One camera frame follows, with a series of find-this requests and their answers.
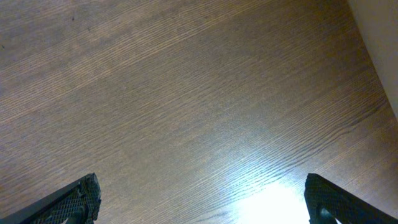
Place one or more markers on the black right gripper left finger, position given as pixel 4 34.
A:
pixel 78 202

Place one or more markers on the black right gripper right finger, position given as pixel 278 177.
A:
pixel 329 203

